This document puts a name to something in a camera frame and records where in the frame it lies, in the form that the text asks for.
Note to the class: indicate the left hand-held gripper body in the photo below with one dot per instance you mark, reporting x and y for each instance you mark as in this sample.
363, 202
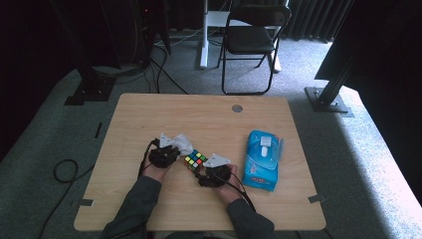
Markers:
162, 157

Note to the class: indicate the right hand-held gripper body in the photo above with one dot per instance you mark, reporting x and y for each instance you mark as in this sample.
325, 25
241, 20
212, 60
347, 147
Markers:
217, 176

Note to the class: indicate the white wet wipe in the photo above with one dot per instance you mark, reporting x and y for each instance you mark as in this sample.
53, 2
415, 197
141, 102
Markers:
184, 143

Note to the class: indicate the multicoloured puzzle cube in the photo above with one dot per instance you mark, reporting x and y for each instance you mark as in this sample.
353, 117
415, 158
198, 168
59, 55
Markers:
194, 159

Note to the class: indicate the blue wet wipes pack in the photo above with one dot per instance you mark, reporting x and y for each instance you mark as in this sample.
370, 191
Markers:
260, 172

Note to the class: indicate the person's left hand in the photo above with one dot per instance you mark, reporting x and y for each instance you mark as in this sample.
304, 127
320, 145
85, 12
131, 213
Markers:
157, 173

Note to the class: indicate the person's right hand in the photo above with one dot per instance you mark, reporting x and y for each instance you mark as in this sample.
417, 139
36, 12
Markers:
234, 191

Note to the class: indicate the grey round table grommet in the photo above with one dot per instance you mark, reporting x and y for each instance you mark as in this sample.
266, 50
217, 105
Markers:
237, 108

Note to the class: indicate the black tape strip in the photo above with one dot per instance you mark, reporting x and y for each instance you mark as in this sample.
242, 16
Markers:
98, 130

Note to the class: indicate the grey tape piece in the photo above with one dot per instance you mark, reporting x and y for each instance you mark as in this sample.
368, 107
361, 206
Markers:
83, 202
317, 198

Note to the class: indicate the black metal stand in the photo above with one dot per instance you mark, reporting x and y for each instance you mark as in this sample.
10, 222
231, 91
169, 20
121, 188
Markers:
89, 89
326, 101

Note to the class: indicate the dark equipment cabinet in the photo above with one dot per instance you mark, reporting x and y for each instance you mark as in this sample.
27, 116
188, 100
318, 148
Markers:
152, 26

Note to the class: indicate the black folding chair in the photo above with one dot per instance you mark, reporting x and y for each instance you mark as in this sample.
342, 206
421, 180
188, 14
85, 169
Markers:
249, 40

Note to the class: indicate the dark pleated curtain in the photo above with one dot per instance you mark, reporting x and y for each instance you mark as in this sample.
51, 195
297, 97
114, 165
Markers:
315, 20

